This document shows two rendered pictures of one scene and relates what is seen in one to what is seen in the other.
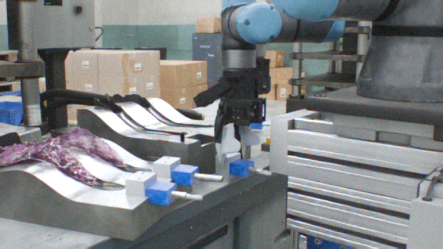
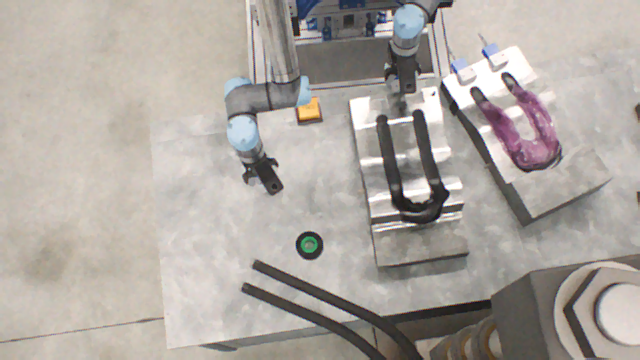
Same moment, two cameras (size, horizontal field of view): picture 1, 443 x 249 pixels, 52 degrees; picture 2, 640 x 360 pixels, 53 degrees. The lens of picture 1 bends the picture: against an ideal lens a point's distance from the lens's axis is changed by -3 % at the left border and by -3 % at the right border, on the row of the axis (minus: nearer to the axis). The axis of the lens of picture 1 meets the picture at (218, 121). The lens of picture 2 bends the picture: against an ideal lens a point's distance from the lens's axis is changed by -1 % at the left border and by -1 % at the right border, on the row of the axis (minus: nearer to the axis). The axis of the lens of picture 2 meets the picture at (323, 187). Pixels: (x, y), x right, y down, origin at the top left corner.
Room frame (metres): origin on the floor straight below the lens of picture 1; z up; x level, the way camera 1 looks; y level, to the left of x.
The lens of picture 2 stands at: (1.74, 0.49, 2.67)
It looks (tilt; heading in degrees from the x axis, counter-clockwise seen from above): 73 degrees down; 235
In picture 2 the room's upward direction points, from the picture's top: 9 degrees counter-clockwise
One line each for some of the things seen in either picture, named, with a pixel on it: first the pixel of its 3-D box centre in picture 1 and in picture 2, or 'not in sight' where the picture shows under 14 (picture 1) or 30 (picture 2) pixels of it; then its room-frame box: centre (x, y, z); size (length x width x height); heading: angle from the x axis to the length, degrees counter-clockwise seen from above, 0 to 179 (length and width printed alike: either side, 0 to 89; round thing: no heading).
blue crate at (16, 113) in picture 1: (8, 115); not in sight; (4.56, 2.13, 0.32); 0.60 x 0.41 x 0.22; 60
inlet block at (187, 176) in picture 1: (190, 176); (458, 64); (0.86, 0.05, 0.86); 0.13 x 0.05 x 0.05; 72
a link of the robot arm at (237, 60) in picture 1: (239, 60); (404, 42); (1.02, -0.04, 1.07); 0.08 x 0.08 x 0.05
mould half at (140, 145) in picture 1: (146, 130); (407, 174); (1.23, 0.19, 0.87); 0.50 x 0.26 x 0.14; 55
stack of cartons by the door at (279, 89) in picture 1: (280, 75); not in sight; (7.93, -1.05, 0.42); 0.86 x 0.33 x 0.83; 54
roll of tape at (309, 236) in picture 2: not in sight; (309, 245); (1.57, 0.14, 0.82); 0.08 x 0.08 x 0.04
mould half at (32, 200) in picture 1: (52, 171); (522, 130); (0.89, 0.33, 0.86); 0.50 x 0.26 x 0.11; 72
